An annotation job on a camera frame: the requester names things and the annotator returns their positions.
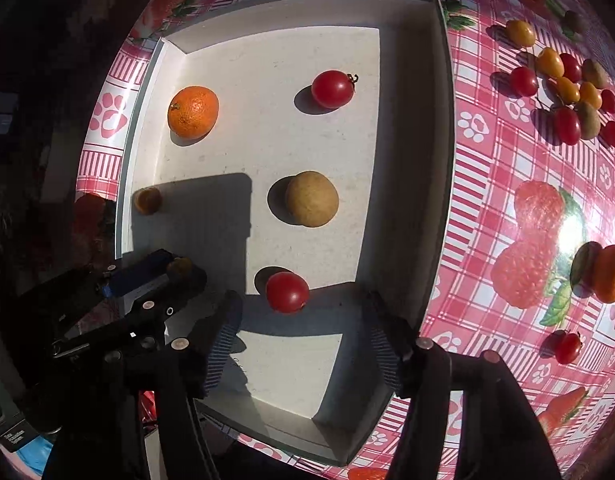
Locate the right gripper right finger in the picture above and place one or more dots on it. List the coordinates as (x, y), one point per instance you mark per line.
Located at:
(391, 338)

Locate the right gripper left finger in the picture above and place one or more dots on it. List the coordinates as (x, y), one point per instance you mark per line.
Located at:
(220, 330)

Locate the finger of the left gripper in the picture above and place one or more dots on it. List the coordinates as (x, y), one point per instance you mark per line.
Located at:
(147, 280)

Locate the yellow cherry tomato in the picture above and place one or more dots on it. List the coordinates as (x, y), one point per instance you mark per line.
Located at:
(147, 201)
(590, 95)
(549, 63)
(520, 33)
(568, 91)

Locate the brown longan table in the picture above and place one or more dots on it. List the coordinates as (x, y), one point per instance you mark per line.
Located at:
(311, 199)

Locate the large orange tangerine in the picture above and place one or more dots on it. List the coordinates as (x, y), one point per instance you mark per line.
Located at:
(604, 275)

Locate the brown longan cluster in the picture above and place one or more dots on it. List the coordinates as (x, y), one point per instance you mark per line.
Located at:
(589, 120)
(594, 73)

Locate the pink strawberry patterned tablecloth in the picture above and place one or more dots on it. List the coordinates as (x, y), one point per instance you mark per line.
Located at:
(524, 204)

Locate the white rectangular tray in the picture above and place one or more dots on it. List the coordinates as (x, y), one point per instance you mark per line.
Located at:
(302, 153)

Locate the red cherry tomato right cluster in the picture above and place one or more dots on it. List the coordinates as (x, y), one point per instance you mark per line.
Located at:
(607, 133)

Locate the red cherry tomato cluster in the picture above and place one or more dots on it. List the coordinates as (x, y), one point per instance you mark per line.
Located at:
(607, 133)
(572, 66)

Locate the red cherry tomato cluster centre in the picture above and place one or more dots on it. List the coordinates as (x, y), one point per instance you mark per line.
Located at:
(572, 66)

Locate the brown longan on leaf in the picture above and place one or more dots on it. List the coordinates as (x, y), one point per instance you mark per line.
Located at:
(572, 23)

